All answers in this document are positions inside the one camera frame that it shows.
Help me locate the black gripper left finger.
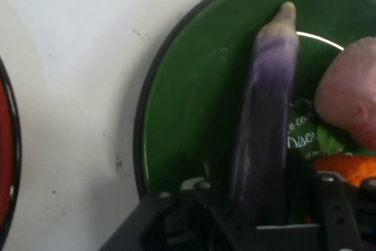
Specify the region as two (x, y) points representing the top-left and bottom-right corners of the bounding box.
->
(175, 177), (257, 251)

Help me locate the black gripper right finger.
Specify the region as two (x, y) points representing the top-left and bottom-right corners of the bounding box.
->
(286, 149), (367, 251)

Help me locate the purple toy eggplant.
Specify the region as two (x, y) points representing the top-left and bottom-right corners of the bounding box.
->
(230, 1), (301, 226)

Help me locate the orange toy fruit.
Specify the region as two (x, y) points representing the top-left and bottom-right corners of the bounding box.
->
(304, 155), (376, 225)

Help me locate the pink toy peach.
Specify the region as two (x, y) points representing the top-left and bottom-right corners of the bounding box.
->
(313, 36), (376, 149)

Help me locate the green plate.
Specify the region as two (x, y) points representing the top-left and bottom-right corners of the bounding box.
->
(133, 0), (376, 226)

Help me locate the red plate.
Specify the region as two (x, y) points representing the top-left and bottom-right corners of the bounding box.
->
(0, 55), (23, 242)

